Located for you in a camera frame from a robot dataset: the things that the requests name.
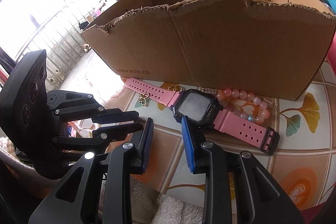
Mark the white fluffy towel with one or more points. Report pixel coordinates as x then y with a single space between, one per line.
150 206

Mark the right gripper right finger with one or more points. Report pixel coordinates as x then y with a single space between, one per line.
259 197

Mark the brown cardboard box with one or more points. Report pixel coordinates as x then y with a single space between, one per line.
271 47

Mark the small gold earring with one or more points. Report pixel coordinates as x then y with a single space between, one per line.
175 88

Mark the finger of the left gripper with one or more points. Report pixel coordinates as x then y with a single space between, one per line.
115 116
117 132

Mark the pink strap smart watch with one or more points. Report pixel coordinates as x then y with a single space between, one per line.
205 111

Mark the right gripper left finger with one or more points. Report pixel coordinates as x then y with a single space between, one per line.
97 188

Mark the gold spring clip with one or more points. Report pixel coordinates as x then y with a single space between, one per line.
269 103

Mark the gold butterfly charm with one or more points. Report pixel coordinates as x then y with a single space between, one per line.
143 98

